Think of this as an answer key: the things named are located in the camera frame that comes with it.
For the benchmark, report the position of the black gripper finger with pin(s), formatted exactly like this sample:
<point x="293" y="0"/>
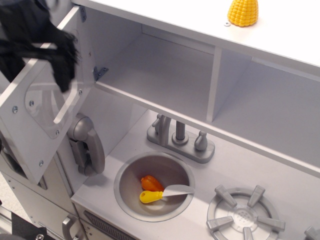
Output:
<point x="11" y="66"/>
<point x="63" y="71"/>

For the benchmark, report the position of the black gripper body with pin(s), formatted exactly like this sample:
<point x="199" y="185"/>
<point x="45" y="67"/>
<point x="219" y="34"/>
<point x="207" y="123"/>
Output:
<point x="29" y="22"/>

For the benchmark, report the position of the white microwave door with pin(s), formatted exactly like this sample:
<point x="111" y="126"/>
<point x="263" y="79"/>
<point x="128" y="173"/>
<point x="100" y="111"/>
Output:
<point x="34" y="114"/>

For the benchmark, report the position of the orange toy pepper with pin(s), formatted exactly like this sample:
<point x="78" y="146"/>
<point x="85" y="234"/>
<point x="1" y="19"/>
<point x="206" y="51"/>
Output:
<point x="149" y="183"/>

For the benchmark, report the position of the white toy kitchen cabinet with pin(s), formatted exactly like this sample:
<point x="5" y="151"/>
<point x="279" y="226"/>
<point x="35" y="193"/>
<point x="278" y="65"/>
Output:
<point x="254" y="90"/>

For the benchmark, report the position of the round metal sink bowl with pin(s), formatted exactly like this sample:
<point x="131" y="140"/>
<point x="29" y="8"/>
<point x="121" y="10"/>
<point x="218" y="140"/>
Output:
<point x="152" y="171"/>

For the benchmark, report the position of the grey toy faucet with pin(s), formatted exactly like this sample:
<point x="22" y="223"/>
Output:
<point x="196" y="147"/>

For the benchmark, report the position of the yellow toy corn cob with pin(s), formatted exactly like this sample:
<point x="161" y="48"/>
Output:
<point x="243" y="13"/>

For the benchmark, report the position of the grey toy stove burner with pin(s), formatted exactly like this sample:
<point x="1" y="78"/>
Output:
<point x="243" y="214"/>

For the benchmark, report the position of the grey toy wall phone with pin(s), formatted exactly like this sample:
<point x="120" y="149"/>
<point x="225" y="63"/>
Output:
<point x="86" y="146"/>

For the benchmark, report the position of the yellow handled toy knife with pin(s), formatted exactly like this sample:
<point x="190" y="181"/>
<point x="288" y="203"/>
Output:
<point x="148" y="196"/>

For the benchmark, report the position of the grey oven door handle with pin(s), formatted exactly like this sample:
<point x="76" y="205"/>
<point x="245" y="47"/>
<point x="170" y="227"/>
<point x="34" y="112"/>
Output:
<point x="66" y="229"/>

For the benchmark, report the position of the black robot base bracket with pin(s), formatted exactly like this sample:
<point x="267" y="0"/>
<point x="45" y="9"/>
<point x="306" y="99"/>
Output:
<point x="24" y="230"/>

